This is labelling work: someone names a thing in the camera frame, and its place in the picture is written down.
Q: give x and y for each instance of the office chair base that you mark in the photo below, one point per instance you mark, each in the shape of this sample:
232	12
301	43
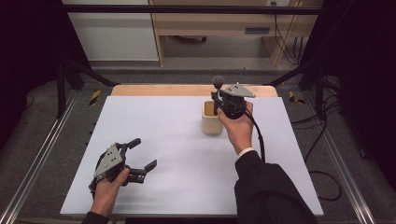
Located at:
190	38

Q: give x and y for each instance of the aluminium floor rail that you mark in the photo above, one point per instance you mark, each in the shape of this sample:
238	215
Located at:
34	161
345	168

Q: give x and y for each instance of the person's left hand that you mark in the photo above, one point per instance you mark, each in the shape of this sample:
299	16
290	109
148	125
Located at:
104	196

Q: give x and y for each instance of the cream square ceramic cup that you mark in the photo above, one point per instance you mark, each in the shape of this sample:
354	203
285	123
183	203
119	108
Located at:
211	126

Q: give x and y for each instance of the black makeup brush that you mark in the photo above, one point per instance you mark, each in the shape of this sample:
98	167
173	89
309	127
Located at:
218	81

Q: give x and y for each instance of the wooden office desk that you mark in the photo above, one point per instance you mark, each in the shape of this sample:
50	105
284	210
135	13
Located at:
218	25

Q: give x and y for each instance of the white cabinet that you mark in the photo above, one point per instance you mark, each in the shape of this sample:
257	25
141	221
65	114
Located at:
115	37

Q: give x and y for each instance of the black metal frame bar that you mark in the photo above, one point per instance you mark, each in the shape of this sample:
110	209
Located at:
186	9

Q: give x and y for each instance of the person's right hand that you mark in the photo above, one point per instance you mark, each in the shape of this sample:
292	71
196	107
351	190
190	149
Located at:
239	133

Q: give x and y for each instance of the yellow black tape marker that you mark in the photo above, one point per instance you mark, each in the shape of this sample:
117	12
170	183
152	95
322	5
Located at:
95	97
295	98

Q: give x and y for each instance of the black curtain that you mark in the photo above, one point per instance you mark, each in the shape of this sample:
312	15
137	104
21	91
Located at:
364	62
28	46

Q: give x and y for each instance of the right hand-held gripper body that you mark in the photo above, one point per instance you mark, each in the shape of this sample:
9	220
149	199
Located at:
235	104

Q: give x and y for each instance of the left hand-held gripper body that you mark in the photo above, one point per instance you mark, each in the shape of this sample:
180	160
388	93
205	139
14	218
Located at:
109	161

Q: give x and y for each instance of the black metal stand leg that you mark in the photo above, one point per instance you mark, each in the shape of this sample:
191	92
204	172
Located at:
311	77
77	74

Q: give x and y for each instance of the wooden table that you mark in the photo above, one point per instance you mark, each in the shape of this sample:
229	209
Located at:
174	90

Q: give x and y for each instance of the white table mat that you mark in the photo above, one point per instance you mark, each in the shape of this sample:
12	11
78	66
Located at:
174	161

